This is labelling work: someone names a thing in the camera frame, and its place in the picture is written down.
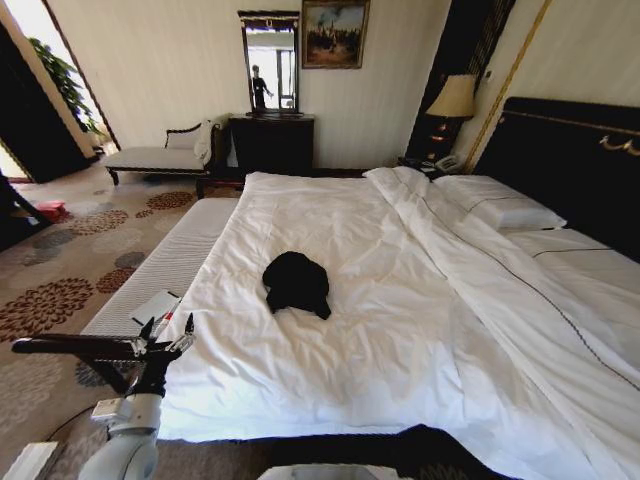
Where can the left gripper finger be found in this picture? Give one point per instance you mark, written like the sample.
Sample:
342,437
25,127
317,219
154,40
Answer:
145,339
186,336

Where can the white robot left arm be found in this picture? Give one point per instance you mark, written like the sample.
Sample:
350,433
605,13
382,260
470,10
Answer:
131,450

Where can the white ribbed bed bench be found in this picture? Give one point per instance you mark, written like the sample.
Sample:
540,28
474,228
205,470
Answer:
165,265

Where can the dark bed base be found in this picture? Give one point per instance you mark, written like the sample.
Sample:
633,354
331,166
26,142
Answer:
350,452

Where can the white bed sheet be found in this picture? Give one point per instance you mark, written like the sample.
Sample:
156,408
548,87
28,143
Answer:
585,270

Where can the white paper booklet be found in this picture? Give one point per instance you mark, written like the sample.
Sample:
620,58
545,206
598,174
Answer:
157,309

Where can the dark wooden stand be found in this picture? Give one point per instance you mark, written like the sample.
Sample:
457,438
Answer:
85,350

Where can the black crumpled garment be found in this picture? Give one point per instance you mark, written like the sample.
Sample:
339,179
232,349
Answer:
297,284

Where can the white flat box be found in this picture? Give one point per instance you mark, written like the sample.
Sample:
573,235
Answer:
32,462

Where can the red item on floor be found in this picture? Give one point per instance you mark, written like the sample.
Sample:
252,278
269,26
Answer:
50,209

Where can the white duvet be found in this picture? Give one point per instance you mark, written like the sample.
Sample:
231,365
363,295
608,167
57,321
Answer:
360,310

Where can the white upholstered chaise longue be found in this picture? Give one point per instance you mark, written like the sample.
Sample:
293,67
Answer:
160,157

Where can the white robot front shell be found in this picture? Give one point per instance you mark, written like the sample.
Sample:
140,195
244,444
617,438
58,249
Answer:
322,472

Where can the white cloth on chaise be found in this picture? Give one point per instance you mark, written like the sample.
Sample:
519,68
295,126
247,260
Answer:
204,140

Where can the dark wooden dresser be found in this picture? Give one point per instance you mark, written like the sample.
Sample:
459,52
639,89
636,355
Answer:
272,142

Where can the person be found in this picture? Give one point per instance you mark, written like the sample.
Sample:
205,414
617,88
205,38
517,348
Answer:
260,87

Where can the green potted plant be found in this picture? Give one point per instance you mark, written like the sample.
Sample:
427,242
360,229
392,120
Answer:
62,80

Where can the dark framed mirror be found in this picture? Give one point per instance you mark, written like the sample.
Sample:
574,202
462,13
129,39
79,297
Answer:
270,62

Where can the white desk telephone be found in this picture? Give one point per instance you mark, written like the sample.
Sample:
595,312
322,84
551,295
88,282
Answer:
450,163

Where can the gold framed painting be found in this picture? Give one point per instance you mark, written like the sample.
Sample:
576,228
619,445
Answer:
334,34

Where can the table lamp with beige shade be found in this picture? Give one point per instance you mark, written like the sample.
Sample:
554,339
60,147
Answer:
447,112

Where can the white pillow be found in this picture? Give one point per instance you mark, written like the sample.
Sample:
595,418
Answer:
505,205

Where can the black headboard with gold trim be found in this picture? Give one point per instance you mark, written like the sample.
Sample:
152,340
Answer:
565,155

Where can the black gold striped wall panel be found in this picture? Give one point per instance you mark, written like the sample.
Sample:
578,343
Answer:
465,55

